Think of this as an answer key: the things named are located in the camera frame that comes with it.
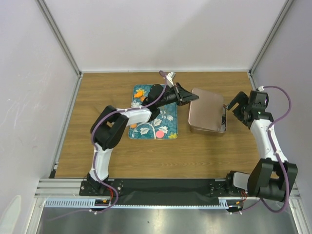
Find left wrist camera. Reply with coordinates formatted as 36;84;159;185
166;72;176;87

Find aluminium frame rail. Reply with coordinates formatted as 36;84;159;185
34;179;300;209

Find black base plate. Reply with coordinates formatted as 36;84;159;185
80;178;254;206

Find beige tin lid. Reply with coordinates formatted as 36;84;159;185
188;88;224;130

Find orange fish cookie top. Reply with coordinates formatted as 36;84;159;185
134;90;144;98

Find pink sandwich cookie lower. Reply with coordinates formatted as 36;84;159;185
156;130;165;138

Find brown cookie tin box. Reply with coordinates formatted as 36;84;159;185
189;106;227;137

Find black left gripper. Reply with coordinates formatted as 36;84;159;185
156;82;198;108

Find teal floral serving tray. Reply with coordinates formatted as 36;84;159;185
128;84;178;140

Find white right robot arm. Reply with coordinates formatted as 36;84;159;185
224;89;298;202

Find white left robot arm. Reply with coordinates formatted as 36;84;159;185
86;83;199;195

